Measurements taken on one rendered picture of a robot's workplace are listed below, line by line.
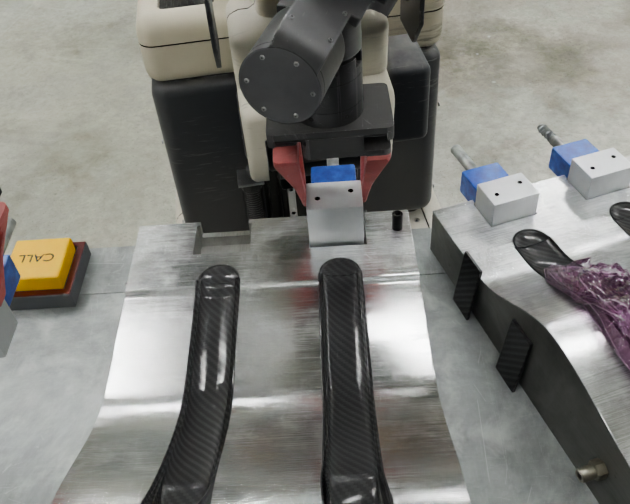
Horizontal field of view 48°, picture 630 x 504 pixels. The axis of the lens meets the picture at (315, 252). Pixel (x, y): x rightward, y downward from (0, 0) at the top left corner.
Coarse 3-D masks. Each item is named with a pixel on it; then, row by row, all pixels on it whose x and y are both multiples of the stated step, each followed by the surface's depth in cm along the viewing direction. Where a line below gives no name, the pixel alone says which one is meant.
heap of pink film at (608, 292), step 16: (544, 272) 65; (560, 272) 63; (576, 272) 61; (592, 272) 59; (608, 272) 59; (624, 272) 58; (560, 288) 61; (576, 288) 59; (592, 288) 58; (608, 288) 57; (624, 288) 56; (592, 304) 56; (608, 304) 54; (624, 304) 54; (608, 320) 56; (624, 320) 53; (608, 336) 55; (624, 336) 54; (624, 352) 54
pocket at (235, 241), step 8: (200, 224) 69; (200, 232) 69; (216, 232) 70; (224, 232) 70; (232, 232) 70; (240, 232) 70; (248, 232) 70; (200, 240) 70; (208, 240) 70; (216, 240) 70; (224, 240) 70; (232, 240) 70; (240, 240) 70; (248, 240) 70; (200, 248) 70; (208, 248) 70; (216, 248) 70; (224, 248) 70; (232, 248) 70; (240, 248) 70; (248, 248) 70
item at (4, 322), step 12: (12, 228) 63; (12, 264) 59; (12, 276) 59; (12, 288) 59; (0, 312) 56; (0, 324) 56; (12, 324) 58; (0, 336) 56; (12, 336) 58; (0, 348) 56
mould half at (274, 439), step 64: (192, 256) 66; (256, 256) 65; (320, 256) 65; (384, 256) 64; (128, 320) 61; (256, 320) 60; (384, 320) 59; (128, 384) 57; (256, 384) 56; (320, 384) 55; (384, 384) 55; (128, 448) 50; (256, 448) 49; (320, 448) 48; (384, 448) 48; (448, 448) 47
